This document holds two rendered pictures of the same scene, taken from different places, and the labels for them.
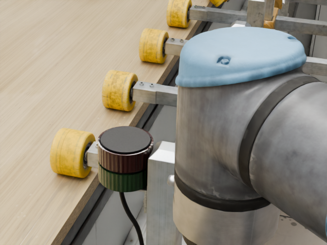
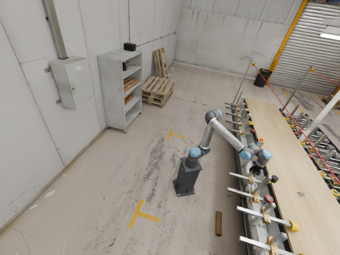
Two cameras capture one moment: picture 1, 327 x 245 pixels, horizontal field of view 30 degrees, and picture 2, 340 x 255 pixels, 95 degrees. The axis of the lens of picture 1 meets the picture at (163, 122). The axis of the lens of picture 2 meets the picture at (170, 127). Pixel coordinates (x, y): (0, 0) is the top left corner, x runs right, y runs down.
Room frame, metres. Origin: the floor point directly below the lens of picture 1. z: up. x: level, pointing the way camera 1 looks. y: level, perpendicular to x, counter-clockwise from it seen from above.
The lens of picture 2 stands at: (1.46, -1.13, 2.32)
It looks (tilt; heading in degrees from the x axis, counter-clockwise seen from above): 37 degrees down; 175
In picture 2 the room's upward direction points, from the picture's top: 9 degrees clockwise
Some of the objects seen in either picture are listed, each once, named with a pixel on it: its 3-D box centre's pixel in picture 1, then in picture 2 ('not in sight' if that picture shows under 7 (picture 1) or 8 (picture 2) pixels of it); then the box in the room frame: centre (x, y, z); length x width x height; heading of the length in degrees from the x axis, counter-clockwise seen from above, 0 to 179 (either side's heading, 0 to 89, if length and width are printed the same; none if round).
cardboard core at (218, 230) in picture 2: not in sight; (218, 223); (0.53, -0.14, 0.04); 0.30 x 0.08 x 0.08; 166
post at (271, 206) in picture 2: not in sight; (260, 216); (0.79, -0.07, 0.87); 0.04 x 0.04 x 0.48; 76
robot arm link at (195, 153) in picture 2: not in sight; (194, 154); (-0.02, -0.59, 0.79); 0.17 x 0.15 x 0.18; 127
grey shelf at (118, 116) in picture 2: not in sight; (124, 91); (-1.71, -1.95, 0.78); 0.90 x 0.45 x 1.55; 166
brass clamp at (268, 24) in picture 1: (265, 23); not in sight; (1.53, -0.26, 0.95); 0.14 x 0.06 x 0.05; 166
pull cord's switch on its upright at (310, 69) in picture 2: not in sight; (295, 92); (-1.66, 1.71, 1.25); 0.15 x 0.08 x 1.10; 166
